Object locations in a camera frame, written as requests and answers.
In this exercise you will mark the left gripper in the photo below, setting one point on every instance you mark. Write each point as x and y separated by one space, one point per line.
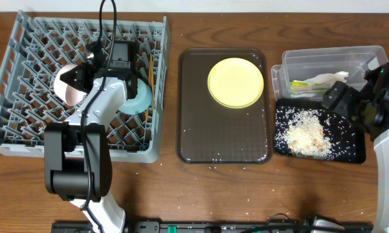
79 77

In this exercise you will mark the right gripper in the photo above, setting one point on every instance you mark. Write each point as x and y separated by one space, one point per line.
349 93

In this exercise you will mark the pink bowl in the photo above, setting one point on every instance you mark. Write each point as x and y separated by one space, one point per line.
65 92

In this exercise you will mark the green snack wrapper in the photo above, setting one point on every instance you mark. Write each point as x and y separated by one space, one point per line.
300 87

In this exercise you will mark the rice and nutshell pile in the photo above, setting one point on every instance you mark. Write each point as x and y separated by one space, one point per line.
307 132

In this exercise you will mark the light blue bowl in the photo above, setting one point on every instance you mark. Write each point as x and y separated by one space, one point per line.
140 102

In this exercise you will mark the wooden chopstick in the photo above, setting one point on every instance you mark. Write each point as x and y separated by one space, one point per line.
153 101
151 81

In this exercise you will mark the yellow plate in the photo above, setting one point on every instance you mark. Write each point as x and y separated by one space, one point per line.
235 83

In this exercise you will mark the white napkin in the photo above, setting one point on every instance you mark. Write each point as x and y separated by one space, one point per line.
329 78

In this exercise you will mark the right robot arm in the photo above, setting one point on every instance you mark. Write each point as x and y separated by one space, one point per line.
369 110

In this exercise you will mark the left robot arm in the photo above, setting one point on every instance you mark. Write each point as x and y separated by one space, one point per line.
78 165

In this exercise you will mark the black tray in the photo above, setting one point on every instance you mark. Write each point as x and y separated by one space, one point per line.
343 142

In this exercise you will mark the clear plastic bin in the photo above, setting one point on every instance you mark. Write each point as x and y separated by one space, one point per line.
308 63

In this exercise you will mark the grey dish rack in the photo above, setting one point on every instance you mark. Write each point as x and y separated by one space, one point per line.
39 47

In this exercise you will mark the dark brown serving tray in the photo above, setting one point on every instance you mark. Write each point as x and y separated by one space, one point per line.
208 132

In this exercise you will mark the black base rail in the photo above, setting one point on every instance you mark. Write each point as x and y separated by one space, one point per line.
278 223

